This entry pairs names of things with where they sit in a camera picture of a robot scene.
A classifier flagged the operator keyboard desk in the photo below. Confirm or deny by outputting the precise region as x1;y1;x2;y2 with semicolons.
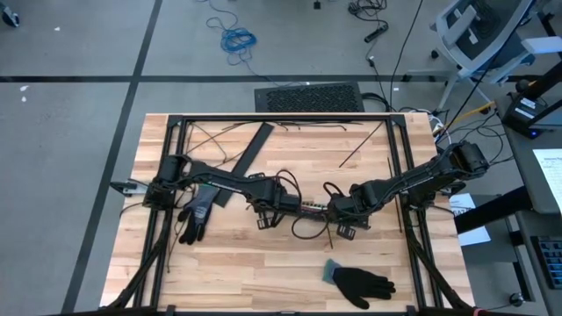
504;209;562;316

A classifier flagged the white sheet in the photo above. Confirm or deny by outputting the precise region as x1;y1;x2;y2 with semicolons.
531;147;562;204

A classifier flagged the black work glove green cuff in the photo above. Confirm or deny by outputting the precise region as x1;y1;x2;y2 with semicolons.
322;258;397;311

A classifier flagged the black box device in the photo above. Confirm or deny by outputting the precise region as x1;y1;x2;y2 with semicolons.
501;93;551;140

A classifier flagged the white floor paper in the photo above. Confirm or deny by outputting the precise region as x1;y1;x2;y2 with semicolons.
448;191;493;248

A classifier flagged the black cable coil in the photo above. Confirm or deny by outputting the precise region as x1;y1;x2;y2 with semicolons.
348;0;390;23

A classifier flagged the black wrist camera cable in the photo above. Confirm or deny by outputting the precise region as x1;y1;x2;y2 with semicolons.
275;169;305;201
322;181;348;201

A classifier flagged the black keyboard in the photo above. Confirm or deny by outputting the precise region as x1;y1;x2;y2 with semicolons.
530;235;562;291

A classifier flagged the blue floor cable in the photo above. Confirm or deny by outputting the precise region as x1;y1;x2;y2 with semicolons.
195;0;285;87

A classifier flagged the black aluminium post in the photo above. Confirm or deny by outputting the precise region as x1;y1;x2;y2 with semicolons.
515;59;562;128

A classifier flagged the black desk bar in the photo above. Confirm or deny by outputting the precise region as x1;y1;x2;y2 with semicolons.
453;185;535;236

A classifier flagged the operator side desk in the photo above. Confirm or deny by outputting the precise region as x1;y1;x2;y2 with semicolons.
494;91;562;216

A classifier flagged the black perforated computer case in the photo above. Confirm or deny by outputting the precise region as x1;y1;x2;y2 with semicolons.
254;82;366;114

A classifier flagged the yellow hanging cable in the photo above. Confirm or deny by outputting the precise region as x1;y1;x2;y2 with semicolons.
442;101;497;133

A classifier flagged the black power strip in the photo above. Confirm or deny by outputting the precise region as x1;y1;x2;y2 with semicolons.
363;24;390;44

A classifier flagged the black hanging cable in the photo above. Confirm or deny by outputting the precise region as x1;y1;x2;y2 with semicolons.
389;0;426;106

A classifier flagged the grey-backed work glove green cuff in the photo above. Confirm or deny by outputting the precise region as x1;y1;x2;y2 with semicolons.
177;183;220;246

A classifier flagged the black left wrist camera cable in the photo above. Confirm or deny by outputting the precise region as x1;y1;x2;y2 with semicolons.
275;169;305;201

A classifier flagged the black duct cover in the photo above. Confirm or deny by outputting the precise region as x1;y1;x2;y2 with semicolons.
213;122;276;208

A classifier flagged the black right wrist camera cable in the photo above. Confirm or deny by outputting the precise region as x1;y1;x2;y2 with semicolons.
322;181;348;201

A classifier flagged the grey mesh office chair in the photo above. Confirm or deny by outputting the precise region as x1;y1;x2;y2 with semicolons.
406;0;562;114

